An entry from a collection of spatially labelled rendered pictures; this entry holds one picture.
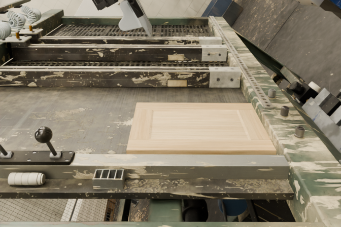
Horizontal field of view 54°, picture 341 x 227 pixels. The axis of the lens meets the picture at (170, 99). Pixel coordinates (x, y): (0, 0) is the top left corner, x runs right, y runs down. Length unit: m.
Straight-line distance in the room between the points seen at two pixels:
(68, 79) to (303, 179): 0.97
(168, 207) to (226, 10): 4.74
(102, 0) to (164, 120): 0.50
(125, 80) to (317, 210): 0.89
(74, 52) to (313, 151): 1.24
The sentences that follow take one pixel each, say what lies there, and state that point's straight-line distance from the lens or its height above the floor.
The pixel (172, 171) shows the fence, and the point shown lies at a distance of 0.83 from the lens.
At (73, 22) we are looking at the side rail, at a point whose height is 1.74.
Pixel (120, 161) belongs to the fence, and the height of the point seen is 1.24.
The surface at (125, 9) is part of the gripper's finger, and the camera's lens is 0.72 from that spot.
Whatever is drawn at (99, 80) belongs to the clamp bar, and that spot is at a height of 1.38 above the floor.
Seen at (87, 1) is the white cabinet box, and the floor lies 1.99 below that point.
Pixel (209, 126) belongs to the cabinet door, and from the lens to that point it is 1.05.
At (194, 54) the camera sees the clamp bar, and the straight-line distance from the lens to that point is 1.70.
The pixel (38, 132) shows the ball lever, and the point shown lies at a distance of 0.78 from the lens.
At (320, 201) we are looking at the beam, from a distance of 0.77.
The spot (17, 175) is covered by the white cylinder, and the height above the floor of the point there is 1.44.
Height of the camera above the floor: 1.41
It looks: 13 degrees down
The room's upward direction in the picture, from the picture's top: 58 degrees counter-clockwise
